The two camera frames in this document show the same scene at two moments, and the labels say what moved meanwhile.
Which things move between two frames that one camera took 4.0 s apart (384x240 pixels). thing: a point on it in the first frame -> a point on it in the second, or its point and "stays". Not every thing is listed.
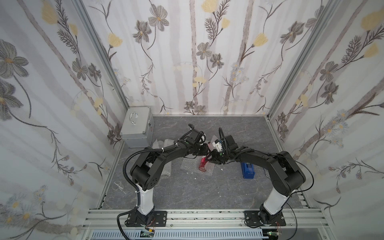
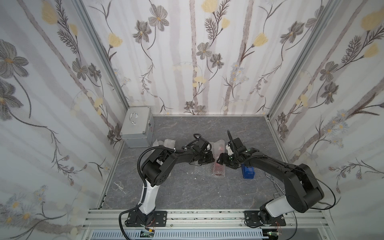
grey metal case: (138, 128) stays
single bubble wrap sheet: (157, 144) stays
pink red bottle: (202, 164) -> (219, 148)
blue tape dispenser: (248, 169) stays
